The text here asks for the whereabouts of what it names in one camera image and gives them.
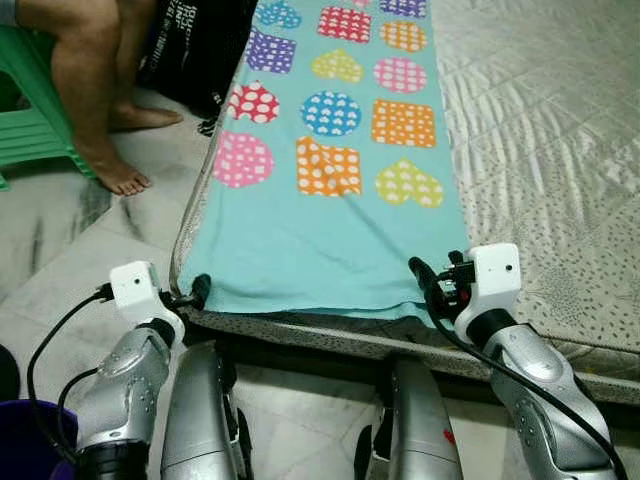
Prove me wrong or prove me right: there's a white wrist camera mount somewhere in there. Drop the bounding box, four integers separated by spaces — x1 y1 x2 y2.
108 261 187 347
455 243 524 347

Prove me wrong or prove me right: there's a dark bed base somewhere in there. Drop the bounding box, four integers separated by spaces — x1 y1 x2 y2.
190 318 640 403

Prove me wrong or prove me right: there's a black bag with white print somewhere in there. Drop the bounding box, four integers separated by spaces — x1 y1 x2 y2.
135 0 262 122

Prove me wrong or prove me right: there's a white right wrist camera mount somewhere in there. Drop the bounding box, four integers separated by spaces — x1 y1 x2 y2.
455 243 524 347

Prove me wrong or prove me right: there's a silver right robot leg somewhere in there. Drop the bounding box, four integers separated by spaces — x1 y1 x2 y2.
355 355 467 480

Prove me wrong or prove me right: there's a teal blanket with colourful shapes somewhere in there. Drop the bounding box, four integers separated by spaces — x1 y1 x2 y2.
178 0 472 322

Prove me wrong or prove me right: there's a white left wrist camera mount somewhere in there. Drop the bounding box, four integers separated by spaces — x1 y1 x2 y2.
108 261 187 347

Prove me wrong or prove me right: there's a black left forearm cable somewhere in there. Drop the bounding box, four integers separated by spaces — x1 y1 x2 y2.
56 366 101 426

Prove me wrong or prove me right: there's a silver left robot leg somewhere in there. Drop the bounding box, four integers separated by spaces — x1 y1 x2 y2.
160 340 252 480

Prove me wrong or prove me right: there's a purple bucket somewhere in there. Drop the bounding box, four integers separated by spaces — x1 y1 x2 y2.
0 400 82 480

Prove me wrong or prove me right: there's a grey quilted mattress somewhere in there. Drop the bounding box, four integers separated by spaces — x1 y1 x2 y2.
170 0 640 407

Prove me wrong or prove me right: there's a green plastic stool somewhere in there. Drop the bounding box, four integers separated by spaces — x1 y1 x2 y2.
0 25 97 192

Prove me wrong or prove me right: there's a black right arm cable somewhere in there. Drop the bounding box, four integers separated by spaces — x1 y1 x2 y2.
424 285 629 480

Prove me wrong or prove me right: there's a silver robot leg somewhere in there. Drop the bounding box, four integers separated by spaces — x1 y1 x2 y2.
160 340 252 480
355 355 467 480

